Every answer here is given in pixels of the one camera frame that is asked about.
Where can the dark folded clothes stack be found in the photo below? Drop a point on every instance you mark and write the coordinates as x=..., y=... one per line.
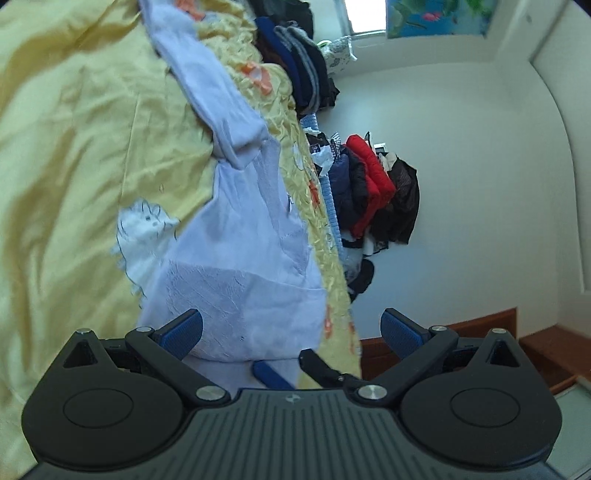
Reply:
x=285, y=37

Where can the white patterned pillow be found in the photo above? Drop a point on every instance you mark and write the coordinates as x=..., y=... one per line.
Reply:
x=338, y=54

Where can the light lavender lace garment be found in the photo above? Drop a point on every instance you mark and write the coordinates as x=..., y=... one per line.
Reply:
x=244, y=260

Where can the yellow quilt with sheep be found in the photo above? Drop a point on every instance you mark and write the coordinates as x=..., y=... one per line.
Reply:
x=92, y=120

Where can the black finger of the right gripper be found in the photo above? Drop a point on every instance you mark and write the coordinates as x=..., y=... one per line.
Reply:
x=325, y=376
x=270, y=379

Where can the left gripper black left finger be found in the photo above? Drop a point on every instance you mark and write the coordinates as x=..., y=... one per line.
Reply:
x=163, y=350

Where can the red and black clothes pile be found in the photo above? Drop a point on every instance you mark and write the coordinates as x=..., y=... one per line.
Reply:
x=372, y=199

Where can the yellow floral bed sheet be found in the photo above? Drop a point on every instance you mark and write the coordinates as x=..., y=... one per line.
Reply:
x=266, y=81

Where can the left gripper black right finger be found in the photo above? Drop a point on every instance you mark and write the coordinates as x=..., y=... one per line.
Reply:
x=421, y=351

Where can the blue floral wall poster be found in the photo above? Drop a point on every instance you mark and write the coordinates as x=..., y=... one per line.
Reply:
x=413, y=18

